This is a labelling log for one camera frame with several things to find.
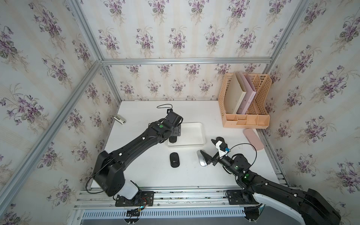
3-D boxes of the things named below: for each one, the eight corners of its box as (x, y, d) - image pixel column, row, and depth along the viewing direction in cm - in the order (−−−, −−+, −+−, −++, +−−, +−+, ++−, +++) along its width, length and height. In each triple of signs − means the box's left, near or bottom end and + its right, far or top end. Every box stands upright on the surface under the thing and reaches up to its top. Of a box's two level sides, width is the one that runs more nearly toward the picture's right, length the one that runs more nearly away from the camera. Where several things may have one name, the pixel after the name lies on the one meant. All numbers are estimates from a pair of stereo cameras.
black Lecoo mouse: (169, 167, 85) (169, 166, 83) (170, 153, 91) (170, 152, 89) (179, 167, 85) (179, 166, 83) (179, 153, 91) (179, 152, 89)
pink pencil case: (254, 151, 93) (256, 149, 91) (241, 130, 103) (243, 128, 101) (264, 149, 94) (266, 147, 92) (250, 128, 104) (251, 126, 102)
